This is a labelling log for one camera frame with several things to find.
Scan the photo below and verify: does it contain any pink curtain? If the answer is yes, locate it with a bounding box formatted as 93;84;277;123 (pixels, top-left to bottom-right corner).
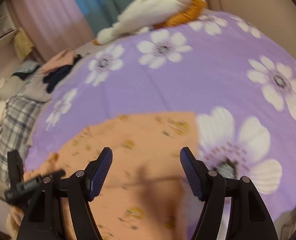
7;0;95;61

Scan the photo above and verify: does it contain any purple floral bed sheet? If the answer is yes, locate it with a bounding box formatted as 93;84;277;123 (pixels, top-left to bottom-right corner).
25;12;296;219

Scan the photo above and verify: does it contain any white shelf cabinet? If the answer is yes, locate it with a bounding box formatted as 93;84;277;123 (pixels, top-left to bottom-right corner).
0;2;18;40

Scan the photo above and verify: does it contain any dark navy garment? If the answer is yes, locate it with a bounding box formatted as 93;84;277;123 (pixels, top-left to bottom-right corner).
43;54;83;94

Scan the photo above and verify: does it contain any white plush duck toy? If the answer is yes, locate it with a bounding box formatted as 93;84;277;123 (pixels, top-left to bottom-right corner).
93;0;207;45

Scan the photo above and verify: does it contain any pink folded garment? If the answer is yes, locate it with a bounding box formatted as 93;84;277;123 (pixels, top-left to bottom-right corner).
39;49;77;75

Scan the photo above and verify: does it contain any grey plaid blanket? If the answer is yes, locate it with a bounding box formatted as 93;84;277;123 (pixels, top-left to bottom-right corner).
0;92;52;200

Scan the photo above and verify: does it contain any orange cartoon print baby garment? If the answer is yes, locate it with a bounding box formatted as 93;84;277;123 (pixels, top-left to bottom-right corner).
24;112;197;239

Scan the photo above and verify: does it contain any grey pillow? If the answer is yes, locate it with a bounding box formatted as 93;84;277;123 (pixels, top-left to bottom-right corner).
0;76;27;101

